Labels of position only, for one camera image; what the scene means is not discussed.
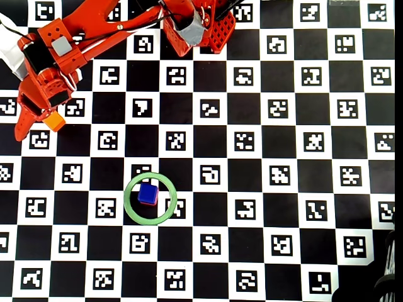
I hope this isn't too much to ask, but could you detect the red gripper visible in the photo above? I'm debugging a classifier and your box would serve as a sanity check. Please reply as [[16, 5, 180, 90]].
[[14, 35, 83, 142]]

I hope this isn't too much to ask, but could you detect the orange cube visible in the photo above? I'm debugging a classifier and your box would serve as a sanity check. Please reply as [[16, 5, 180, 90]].
[[42, 110, 67, 133]]

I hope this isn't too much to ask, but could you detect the blue cube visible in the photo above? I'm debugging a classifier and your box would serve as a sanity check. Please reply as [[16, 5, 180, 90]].
[[137, 182, 159, 204]]

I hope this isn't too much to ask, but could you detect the red robot base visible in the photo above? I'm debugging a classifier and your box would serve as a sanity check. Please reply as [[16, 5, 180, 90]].
[[162, 0, 237, 57]]

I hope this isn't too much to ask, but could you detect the small grey square block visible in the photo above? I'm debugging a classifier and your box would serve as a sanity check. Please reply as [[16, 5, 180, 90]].
[[51, 35, 72, 57]]

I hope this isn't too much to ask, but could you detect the black white marker checkerboard mat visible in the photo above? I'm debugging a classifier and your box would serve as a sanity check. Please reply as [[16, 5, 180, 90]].
[[0, 0, 396, 302]]

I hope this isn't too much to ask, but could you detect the white motor wire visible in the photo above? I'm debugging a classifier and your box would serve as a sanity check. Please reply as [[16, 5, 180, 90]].
[[64, 71, 80, 92]]

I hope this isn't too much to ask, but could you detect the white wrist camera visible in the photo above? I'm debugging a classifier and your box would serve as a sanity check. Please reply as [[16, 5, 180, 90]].
[[0, 12, 28, 81]]

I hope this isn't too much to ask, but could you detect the green ring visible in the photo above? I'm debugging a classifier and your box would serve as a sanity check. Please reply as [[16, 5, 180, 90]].
[[123, 172, 178, 227]]

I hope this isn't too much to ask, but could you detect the grey duct tape wrap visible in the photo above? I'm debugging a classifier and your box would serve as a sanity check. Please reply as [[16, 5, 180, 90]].
[[174, 14, 207, 47]]

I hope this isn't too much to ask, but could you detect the black camera tripod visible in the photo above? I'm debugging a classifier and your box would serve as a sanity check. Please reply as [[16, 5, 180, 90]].
[[373, 228, 403, 302]]

